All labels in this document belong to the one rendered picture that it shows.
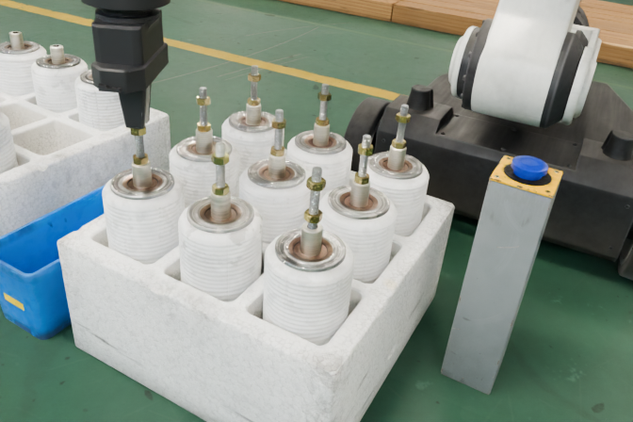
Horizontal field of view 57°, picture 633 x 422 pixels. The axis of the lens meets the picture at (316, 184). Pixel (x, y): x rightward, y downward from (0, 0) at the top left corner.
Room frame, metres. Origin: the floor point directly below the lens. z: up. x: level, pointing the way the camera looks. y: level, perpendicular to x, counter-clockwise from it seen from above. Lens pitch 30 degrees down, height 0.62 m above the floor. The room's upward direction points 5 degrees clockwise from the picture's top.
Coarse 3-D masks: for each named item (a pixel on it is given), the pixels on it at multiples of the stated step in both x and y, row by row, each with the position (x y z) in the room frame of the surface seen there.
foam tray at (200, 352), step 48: (96, 240) 0.60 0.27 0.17; (432, 240) 0.66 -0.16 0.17; (96, 288) 0.54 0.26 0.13; (144, 288) 0.51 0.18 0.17; (192, 288) 0.51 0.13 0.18; (384, 288) 0.53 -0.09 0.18; (432, 288) 0.72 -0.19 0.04; (96, 336) 0.55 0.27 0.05; (144, 336) 0.51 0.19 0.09; (192, 336) 0.48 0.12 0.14; (240, 336) 0.45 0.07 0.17; (288, 336) 0.44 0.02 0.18; (336, 336) 0.45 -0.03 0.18; (384, 336) 0.53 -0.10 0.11; (144, 384) 0.52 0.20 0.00; (192, 384) 0.48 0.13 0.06; (240, 384) 0.45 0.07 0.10; (288, 384) 0.42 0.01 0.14; (336, 384) 0.40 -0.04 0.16
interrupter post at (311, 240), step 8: (304, 224) 0.50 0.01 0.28; (320, 224) 0.51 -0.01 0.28; (304, 232) 0.49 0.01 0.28; (312, 232) 0.49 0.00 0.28; (320, 232) 0.49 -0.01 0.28; (304, 240) 0.49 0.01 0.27; (312, 240) 0.49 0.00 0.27; (320, 240) 0.50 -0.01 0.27; (304, 248) 0.49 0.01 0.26; (312, 248) 0.49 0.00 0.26; (320, 248) 0.50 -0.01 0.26
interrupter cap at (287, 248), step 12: (300, 228) 0.53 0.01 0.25; (288, 240) 0.51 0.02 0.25; (324, 240) 0.52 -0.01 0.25; (336, 240) 0.52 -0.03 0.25; (276, 252) 0.49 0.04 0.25; (288, 252) 0.49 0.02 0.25; (300, 252) 0.49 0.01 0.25; (324, 252) 0.50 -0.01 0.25; (336, 252) 0.50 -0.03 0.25; (288, 264) 0.47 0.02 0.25; (300, 264) 0.47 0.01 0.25; (312, 264) 0.47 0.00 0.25; (324, 264) 0.48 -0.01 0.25; (336, 264) 0.48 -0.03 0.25
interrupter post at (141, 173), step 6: (132, 162) 0.60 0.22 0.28; (150, 162) 0.61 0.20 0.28; (132, 168) 0.60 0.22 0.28; (138, 168) 0.60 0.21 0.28; (144, 168) 0.60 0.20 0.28; (150, 168) 0.61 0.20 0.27; (138, 174) 0.60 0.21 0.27; (144, 174) 0.60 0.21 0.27; (150, 174) 0.61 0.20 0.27; (138, 180) 0.60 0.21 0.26; (144, 180) 0.60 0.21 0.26; (150, 180) 0.60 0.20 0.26; (138, 186) 0.60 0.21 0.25; (144, 186) 0.60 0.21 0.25; (150, 186) 0.60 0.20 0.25
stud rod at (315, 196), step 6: (318, 168) 0.50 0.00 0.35; (312, 174) 0.50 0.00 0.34; (318, 174) 0.50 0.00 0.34; (312, 180) 0.50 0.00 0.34; (318, 180) 0.50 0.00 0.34; (312, 192) 0.50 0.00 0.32; (318, 192) 0.50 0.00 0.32; (312, 198) 0.50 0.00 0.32; (318, 198) 0.50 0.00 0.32; (312, 204) 0.50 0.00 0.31; (318, 204) 0.50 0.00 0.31; (312, 210) 0.50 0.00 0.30; (312, 228) 0.50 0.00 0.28
